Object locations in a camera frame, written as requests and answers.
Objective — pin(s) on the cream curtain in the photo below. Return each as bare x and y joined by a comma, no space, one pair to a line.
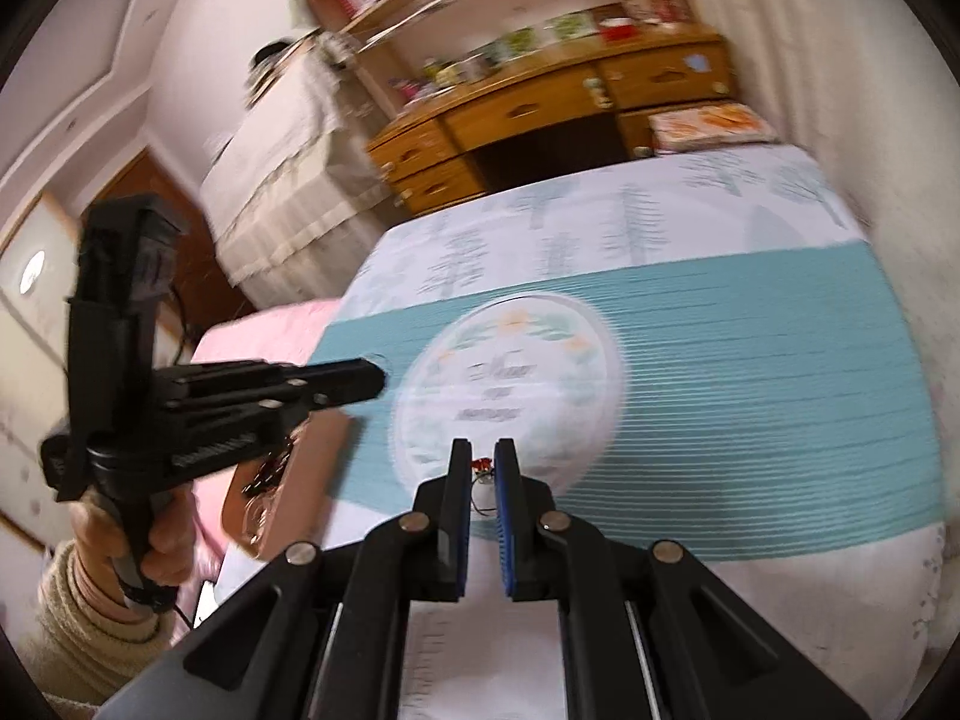
825,90

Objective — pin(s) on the brown wooden door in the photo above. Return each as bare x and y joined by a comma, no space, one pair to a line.
202,240

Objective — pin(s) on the teal placemat with round print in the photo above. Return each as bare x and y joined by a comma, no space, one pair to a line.
750,390

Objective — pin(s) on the rose gold jewelry tray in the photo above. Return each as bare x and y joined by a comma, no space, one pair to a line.
315,465

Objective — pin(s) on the person's left forearm cream sleeve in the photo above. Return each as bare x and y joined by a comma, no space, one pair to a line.
82,637

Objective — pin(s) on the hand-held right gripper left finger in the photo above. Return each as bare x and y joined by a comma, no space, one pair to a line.
459,517

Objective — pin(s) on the wooden desk with drawers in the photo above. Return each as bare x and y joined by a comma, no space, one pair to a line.
525,112

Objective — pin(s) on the stack of things on piano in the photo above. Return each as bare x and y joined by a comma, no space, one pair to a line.
274,56

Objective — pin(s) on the floral sliding wardrobe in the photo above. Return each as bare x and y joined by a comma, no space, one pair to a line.
30,360

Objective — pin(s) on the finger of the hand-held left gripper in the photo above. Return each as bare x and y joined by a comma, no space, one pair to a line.
337,382

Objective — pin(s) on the person's left hand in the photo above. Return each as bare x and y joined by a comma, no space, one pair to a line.
172,532

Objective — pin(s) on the red box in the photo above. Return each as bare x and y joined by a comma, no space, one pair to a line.
619,30

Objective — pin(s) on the row of green cards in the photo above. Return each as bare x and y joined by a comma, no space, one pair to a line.
540,34

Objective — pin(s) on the pink blanket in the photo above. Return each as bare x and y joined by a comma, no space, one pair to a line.
255,337

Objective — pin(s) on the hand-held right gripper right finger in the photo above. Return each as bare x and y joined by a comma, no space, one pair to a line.
504,517

